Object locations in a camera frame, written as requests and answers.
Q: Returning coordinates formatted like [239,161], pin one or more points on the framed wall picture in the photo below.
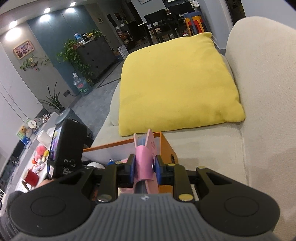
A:
[22,49]

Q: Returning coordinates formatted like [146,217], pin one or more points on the pink plush ball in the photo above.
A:
[41,150]

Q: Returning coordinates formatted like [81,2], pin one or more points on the red mug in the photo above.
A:
[32,177]

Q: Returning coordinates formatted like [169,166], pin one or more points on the long-leaf potted plant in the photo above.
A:
[54,100]

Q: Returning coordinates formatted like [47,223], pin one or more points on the pink case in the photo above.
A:
[143,160]

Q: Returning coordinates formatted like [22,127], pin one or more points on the black wall socket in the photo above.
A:
[66,93]

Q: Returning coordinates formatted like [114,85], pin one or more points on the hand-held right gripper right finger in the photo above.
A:
[159,171]

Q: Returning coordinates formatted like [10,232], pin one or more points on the beige sofa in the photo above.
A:
[266,115]

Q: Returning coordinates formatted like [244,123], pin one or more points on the large water jug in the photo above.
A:
[82,84]

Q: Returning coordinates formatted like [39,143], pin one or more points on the marble coffee table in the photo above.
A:
[44,149]

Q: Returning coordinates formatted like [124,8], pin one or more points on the orange cardboard box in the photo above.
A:
[165,148]

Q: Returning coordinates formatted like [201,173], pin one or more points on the hanging wall plant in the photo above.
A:
[32,62]

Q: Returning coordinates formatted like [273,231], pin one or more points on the yellow pillow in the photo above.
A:
[175,88]

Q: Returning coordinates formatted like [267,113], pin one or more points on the person's left hand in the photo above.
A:
[45,183]

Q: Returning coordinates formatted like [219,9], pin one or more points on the dark drawer cabinet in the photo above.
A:
[97,58]

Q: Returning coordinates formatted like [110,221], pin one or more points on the dark dining chairs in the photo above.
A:
[157,23]

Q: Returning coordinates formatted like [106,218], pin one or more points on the white standing sign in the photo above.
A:
[122,52]

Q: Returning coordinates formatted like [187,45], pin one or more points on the colourful plastic stool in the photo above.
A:
[195,23]

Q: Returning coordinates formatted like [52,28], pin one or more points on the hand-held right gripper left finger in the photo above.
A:
[131,168]

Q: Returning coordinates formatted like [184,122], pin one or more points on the white tissue roll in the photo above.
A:
[44,138]

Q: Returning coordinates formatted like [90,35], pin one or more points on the trailing ivy plant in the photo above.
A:
[69,52]

